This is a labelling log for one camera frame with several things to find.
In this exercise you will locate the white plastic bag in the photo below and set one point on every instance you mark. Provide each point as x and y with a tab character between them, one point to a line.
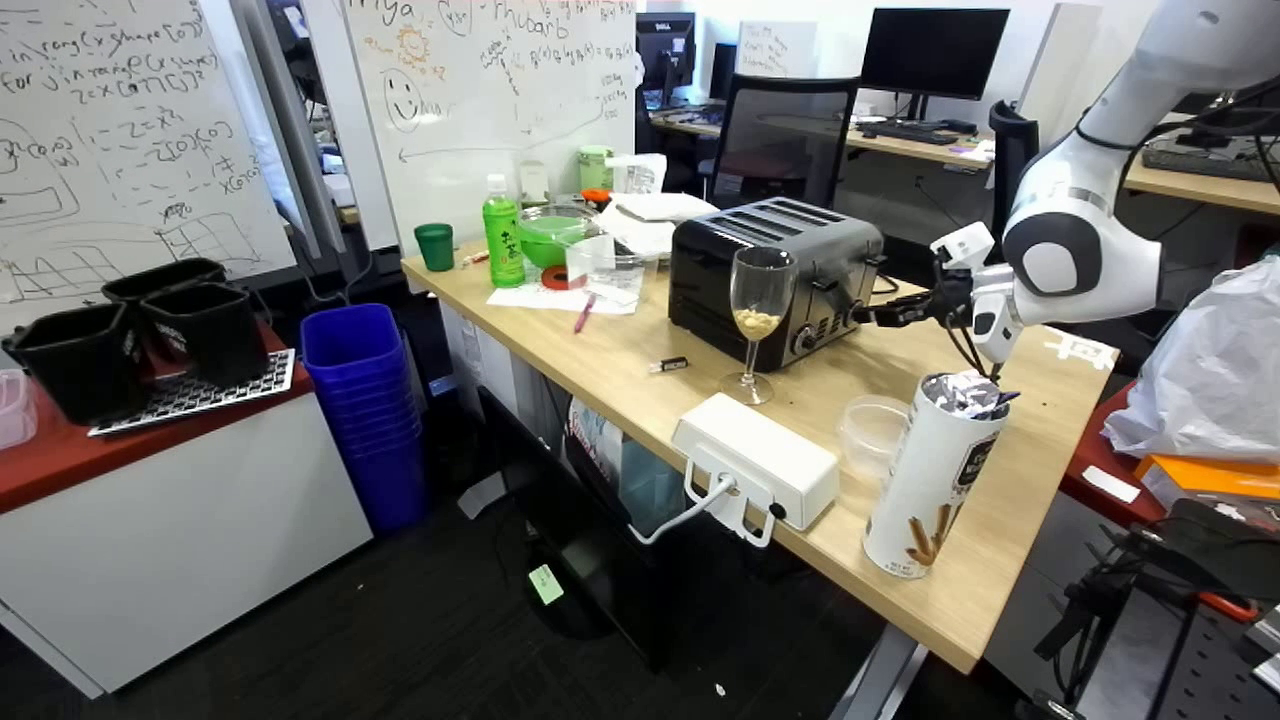
1202	367

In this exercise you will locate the small wrapper piece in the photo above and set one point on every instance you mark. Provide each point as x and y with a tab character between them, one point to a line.
675	361

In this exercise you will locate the translucent plastic container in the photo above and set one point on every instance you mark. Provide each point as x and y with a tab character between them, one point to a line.
17	406

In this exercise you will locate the black plastic bin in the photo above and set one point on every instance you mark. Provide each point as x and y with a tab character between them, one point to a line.
72	361
205	334
160	279

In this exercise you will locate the white cylindrical snack can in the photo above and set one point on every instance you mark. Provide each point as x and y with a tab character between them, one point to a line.
932	473

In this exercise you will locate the stainless steel four-slot toaster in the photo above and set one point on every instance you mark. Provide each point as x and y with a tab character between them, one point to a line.
761	252

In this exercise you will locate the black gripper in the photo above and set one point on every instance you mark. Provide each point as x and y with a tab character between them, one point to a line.
954	301

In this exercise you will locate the black computer monitor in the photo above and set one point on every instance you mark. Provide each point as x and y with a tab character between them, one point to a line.
932	49
664	47

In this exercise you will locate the black mesh office chair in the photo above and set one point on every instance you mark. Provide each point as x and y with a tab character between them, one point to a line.
785	142

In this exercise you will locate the black keyboard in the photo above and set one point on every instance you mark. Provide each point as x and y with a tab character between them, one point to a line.
913	134

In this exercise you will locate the green paper note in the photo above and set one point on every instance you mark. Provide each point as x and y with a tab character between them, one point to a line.
546	584

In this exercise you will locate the red pen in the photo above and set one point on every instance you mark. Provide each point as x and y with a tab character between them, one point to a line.
587	313

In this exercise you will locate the green plastic cup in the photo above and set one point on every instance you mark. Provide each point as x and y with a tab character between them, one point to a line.
434	245

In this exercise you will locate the green drink bottle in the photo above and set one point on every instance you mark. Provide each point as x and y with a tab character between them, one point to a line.
502	240

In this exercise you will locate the whiteboard with sun drawing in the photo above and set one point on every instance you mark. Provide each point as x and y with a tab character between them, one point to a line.
507	104

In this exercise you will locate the clear plastic cup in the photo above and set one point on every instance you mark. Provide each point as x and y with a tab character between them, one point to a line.
872	433

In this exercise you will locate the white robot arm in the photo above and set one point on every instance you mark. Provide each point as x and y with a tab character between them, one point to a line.
1065	252

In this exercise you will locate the blue bin stack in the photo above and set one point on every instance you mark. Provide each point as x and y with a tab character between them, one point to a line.
366	403

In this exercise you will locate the green plastic bag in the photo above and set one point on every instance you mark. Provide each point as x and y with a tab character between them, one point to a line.
549	240

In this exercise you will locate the red-topped white cabinet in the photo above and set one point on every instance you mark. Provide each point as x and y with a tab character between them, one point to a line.
160	534

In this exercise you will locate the white plastic box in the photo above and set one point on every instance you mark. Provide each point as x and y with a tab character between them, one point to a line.
755	453

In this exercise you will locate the wine glass with popcorn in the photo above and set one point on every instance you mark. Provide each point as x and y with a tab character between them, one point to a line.
758	301

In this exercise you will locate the whiteboard with dense writing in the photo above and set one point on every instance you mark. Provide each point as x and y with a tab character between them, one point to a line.
122	145

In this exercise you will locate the black tripod stand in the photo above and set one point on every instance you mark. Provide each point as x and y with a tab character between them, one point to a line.
1160	603

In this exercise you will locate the black tray bins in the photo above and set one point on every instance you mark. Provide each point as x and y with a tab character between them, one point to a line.
202	399

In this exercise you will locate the white folded cloth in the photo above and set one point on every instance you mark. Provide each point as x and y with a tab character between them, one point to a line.
654	223

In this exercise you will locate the white paper sheets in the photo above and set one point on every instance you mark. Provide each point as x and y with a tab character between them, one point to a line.
546	299

